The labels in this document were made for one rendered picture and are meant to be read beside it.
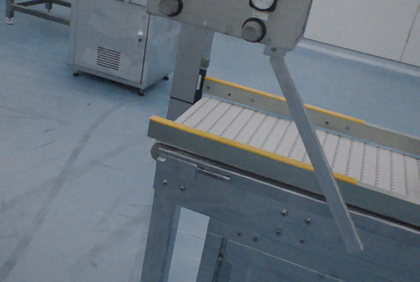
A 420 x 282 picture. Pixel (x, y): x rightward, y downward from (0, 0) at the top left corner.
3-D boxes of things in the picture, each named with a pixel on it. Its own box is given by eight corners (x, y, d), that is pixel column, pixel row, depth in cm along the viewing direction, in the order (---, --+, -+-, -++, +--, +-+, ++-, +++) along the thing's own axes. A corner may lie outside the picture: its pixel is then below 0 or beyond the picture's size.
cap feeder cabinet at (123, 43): (63, 75, 351) (71, -34, 320) (104, 58, 401) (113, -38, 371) (144, 99, 337) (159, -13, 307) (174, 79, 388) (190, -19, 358)
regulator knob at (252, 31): (234, 42, 65) (241, 10, 64) (239, 39, 67) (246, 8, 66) (258, 48, 64) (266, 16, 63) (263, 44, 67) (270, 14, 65)
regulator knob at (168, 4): (152, 15, 68) (156, -18, 66) (159, 13, 70) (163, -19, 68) (174, 21, 67) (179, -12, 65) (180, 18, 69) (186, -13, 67)
